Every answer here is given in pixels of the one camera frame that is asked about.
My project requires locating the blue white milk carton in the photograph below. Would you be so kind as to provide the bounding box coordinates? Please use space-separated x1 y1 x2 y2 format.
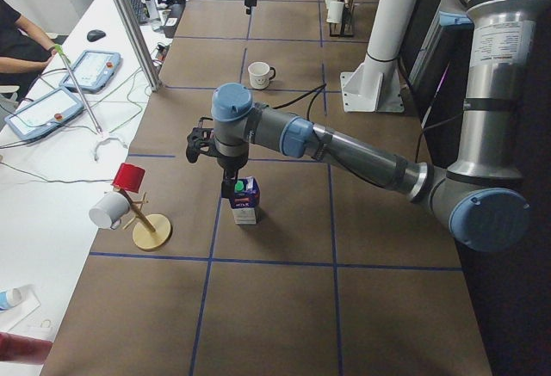
230 176 260 225

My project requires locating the white smiley mug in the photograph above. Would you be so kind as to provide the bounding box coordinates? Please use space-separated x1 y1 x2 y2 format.
247 61 276 90

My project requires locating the red cup on stand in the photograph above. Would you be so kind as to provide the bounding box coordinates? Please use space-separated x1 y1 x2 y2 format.
112 163 145 193

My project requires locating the white cup on stand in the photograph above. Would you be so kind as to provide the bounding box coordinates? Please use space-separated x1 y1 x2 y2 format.
89 191 130 230

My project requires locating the white home mug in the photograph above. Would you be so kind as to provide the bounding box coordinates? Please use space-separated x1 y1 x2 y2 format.
326 0 345 24

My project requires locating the wooden mug tree stand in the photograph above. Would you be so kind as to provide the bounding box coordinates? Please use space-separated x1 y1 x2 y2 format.
114 188 172 251

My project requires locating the black mug rack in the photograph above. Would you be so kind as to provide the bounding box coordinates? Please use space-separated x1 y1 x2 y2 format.
327 0 356 37

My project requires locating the black keyboard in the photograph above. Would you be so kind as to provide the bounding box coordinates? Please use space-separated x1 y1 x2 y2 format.
129 0 149 25

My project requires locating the metal rod with clamp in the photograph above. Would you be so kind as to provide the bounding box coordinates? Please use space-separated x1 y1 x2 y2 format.
54 44 128 161

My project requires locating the black computer mouse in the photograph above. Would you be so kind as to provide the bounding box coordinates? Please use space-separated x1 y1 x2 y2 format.
86 29 106 42

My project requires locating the far teach pendant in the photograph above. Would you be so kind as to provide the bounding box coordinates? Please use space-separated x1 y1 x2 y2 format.
71 50 121 94

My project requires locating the teach pendant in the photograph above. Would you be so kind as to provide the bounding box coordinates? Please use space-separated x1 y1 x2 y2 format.
71 50 121 94
4 87 84 141

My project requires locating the near teach pendant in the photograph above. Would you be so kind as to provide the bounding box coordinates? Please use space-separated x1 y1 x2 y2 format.
4 87 84 141

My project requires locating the person in black shirt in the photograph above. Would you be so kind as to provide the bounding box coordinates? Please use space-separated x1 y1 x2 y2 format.
1 0 57 78

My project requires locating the red cylinder on desk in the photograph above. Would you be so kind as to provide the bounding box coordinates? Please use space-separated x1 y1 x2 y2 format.
0 332 53 365

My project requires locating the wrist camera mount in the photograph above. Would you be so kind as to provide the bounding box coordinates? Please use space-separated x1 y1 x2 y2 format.
185 116 218 163

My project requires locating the aluminium frame post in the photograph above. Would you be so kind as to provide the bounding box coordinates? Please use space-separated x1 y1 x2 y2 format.
114 0 162 92

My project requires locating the white camera pole base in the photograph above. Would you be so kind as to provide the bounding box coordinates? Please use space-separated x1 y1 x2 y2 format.
340 0 417 113

